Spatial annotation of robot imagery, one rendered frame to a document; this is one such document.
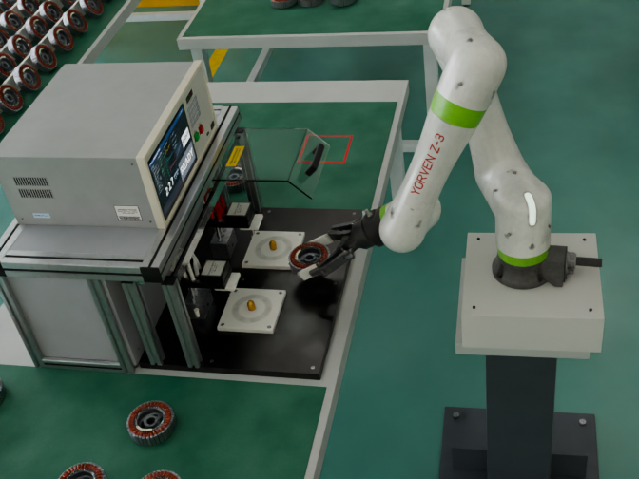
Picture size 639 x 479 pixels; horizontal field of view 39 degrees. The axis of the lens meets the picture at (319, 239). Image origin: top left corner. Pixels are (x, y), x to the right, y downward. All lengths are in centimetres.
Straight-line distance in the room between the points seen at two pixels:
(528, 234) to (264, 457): 79
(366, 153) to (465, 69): 107
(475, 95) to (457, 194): 205
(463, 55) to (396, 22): 180
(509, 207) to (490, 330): 30
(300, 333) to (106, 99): 75
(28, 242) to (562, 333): 128
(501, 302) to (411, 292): 131
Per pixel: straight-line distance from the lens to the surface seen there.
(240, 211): 244
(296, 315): 232
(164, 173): 211
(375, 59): 498
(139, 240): 211
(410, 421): 303
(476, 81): 187
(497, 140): 217
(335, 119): 308
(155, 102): 221
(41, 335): 237
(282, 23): 378
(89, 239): 216
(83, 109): 226
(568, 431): 300
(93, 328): 226
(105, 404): 228
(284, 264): 245
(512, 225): 211
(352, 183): 276
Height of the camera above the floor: 237
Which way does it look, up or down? 39 degrees down
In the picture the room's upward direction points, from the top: 10 degrees counter-clockwise
